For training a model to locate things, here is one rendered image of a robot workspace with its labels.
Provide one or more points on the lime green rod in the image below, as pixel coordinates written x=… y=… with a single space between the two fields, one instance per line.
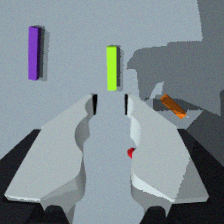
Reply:
x=111 y=67

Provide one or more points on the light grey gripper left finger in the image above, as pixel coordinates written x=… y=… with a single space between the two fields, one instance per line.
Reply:
x=47 y=167

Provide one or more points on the red rod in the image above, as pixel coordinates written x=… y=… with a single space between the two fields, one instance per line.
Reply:
x=130 y=151

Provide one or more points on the purple rod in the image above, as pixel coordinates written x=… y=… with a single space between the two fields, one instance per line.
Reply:
x=34 y=44

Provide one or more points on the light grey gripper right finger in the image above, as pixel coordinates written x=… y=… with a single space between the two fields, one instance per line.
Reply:
x=173 y=170

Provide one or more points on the orange rod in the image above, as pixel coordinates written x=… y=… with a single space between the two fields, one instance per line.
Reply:
x=173 y=106

